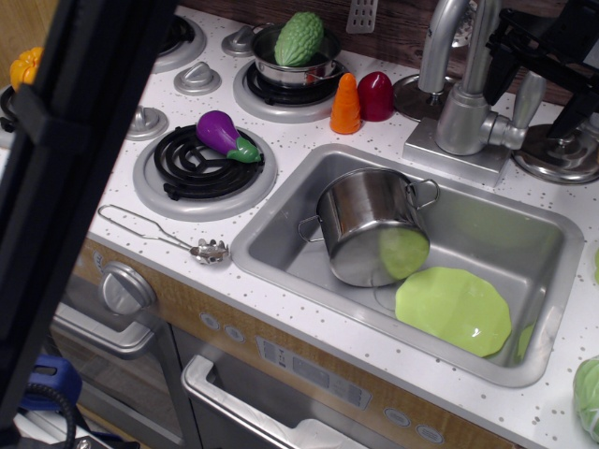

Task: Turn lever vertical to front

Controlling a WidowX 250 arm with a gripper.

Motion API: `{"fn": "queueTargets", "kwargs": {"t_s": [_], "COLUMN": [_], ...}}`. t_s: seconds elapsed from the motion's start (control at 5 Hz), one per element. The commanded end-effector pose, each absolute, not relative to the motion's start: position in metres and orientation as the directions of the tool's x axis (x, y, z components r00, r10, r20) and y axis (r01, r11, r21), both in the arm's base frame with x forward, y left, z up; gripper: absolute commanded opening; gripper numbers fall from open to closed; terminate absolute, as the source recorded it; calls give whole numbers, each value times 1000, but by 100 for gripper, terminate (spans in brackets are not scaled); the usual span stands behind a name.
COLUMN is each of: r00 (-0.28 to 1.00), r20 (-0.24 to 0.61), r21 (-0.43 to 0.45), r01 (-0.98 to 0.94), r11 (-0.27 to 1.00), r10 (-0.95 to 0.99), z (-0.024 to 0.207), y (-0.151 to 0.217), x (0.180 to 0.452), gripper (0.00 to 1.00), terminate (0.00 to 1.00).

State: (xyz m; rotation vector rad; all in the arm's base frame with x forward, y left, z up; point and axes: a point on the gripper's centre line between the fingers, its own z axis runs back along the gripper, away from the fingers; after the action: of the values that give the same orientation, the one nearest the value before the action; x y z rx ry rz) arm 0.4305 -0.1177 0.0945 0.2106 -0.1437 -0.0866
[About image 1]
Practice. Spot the silver dishwasher door handle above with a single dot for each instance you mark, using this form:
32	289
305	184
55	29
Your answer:
309	433

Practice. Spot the silver stove knob middle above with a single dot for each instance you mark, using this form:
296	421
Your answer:
198	79

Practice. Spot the front stove burner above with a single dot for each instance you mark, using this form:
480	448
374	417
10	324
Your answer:
180	177

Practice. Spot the silver faucet lever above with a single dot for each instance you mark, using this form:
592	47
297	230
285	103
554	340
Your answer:
498	130

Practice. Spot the steel pot in sink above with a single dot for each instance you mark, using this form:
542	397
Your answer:
371	225

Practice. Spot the silver toy faucet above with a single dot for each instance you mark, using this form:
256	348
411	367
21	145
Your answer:
452	144

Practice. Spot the stove burner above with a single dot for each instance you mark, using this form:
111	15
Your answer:
184	42
180	177
278	104

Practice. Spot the silver oven door handle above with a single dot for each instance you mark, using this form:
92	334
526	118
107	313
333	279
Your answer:
131	343

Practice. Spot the steel pot lid behind faucet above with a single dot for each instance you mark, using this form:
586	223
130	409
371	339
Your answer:
415	104

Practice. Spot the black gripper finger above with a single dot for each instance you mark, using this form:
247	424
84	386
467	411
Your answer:
581	106
502	70

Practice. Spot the orange toy carrot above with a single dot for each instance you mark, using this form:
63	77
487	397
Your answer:
345	117

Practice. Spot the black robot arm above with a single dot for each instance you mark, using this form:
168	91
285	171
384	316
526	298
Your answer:
95	66

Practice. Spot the small steel pot on stove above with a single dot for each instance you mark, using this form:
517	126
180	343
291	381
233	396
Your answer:
321	65

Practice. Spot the back left stove burner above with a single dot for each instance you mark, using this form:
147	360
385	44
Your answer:
184	42

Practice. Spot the back right stove burner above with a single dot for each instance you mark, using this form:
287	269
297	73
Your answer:
278	104

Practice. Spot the red toy pepper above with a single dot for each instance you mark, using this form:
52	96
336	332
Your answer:
375	92

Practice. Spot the silver wire pasta spoon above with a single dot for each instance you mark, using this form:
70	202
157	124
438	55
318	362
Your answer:
206	252

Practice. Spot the steel pot lid right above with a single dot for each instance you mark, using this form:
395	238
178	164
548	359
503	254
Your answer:
569	160

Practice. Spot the blue clamp with cable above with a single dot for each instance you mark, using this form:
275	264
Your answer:
54	386

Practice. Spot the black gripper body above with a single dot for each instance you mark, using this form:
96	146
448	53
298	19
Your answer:
562	50

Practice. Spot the purple toy eggplant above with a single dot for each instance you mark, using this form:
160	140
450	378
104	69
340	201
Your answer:
217	130

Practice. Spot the silver oven dial knob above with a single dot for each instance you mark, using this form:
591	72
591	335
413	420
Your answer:
123	290

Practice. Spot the green toy cabbage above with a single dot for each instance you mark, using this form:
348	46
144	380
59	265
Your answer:
585	391

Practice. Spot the silver spatula on wall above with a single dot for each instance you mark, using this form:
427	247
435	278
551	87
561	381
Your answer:
361	17

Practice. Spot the silver stove knob back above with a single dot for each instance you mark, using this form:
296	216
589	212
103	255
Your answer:
239	43

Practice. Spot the silver stove knob front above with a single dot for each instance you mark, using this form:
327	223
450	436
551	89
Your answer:
147	124

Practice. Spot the green plastic plate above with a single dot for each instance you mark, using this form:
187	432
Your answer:
457	307

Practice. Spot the orange toy pumpkin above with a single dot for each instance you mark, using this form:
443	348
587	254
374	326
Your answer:
24	69

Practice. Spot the green toy bitter melon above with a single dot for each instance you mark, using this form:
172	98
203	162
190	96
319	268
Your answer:
299	40

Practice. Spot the silver stove knob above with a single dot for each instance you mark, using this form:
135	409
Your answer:
147	124
198	79
239	43

